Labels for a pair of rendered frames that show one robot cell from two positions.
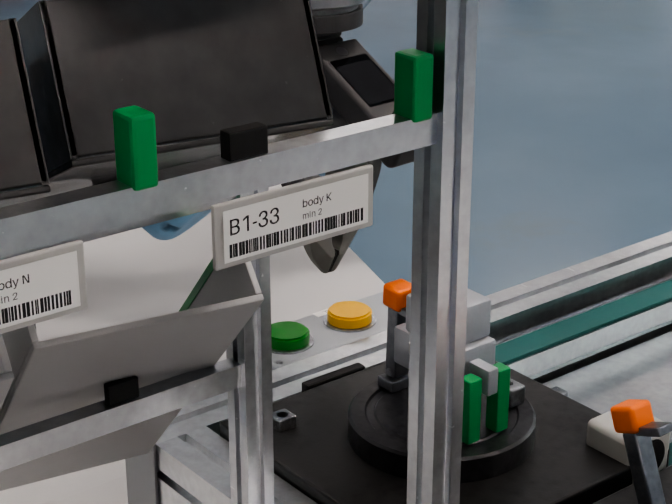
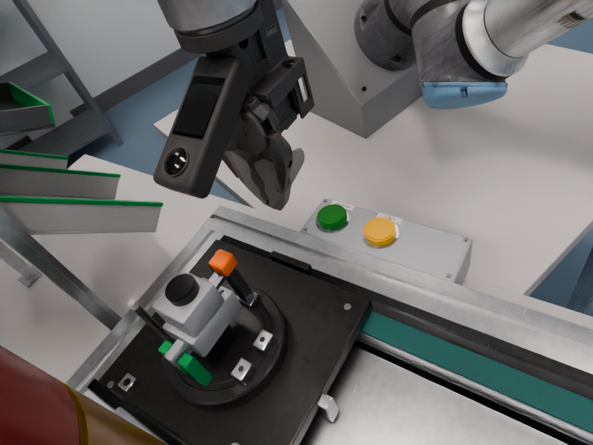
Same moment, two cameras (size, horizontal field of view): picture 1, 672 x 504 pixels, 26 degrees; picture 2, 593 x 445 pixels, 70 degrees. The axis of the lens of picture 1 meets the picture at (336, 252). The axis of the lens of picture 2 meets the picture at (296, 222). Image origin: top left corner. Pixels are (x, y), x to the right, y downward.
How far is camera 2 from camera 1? 1.12 m
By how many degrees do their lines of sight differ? 71
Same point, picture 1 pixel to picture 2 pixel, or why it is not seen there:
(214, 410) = (241, 230)
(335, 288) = (563, 191)
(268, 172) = not seen: outside the picture
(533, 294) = (519, 323)
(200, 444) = (206, 241)
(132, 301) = (457, 127)
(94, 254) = not seen: hidden behind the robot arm
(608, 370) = (484, 426)
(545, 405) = (288, 399)
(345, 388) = (270, 273)
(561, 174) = not seen: outside the picture
